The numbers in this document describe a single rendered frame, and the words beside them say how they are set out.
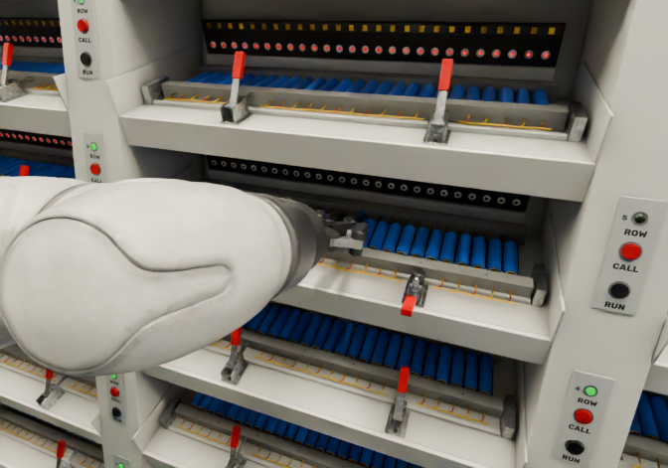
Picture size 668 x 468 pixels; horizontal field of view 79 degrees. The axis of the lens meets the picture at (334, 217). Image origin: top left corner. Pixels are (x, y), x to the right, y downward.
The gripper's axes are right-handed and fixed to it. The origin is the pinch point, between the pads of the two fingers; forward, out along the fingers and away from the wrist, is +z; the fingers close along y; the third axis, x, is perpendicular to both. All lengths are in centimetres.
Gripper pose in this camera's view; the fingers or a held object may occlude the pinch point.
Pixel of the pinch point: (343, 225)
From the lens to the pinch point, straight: 56.5
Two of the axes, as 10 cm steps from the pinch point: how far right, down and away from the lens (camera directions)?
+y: -9.3, -1.6, 3.2
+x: -1.4, 9.8, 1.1
